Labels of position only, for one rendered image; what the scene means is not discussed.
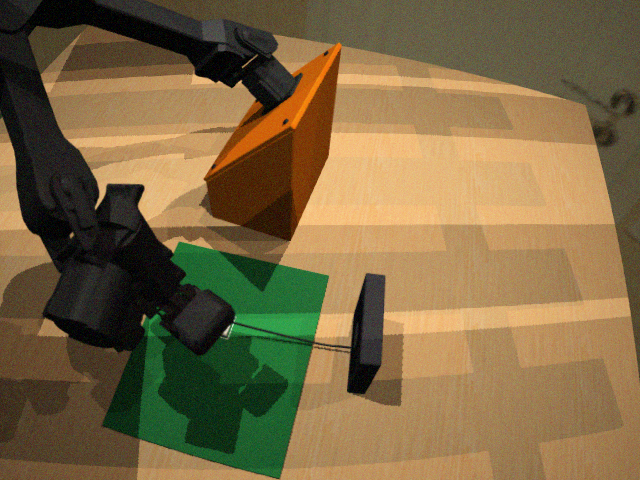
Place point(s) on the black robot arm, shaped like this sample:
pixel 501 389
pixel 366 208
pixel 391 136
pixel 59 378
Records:
pixel 93 302

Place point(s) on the black square panel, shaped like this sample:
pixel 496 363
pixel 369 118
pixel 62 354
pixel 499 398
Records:
pixel 367 338

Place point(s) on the green circuit board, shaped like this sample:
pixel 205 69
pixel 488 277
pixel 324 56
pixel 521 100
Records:
pixel 236 404

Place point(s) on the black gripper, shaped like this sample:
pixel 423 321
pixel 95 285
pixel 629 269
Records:
pixel 196 318

